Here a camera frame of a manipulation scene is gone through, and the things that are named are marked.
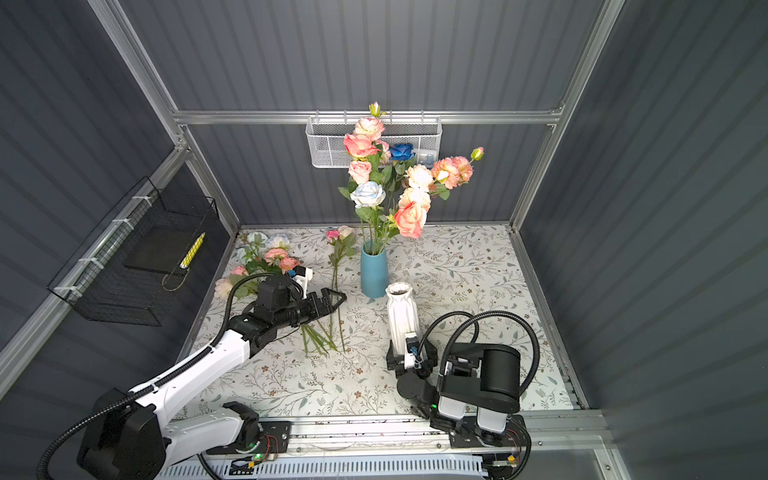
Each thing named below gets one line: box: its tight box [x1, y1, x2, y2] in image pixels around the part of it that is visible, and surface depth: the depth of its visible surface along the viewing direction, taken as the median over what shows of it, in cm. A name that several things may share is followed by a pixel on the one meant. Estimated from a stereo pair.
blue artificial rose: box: [390, 143, 416, 181], surface depth 80 cm
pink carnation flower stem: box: [354, 101, 387, 141], surface depth 74 cm
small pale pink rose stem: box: [338, 160, 372, 241], surface depth 72 cm
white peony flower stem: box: [384, 164, 434, 253], surface depth 71 cm
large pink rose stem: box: [344, 134, 382, 175], surface depth 71 cm
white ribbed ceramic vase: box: [385, 281, 419, 357], surface depth 77 cm
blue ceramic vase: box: [360, 240, 389, 299], surface depth 93 cm
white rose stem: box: [350, 181, 386, 255], surface depth 72 cm
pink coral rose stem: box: [378, 201, 427, 253], surface depth 63 cm
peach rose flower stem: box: [428, 147, 485, 201], surface depth 73 cm
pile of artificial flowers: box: [301, 226, 356, 357], surface depth 95 cm
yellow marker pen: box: [179, 232, 206, 269], surface depth 78 cm
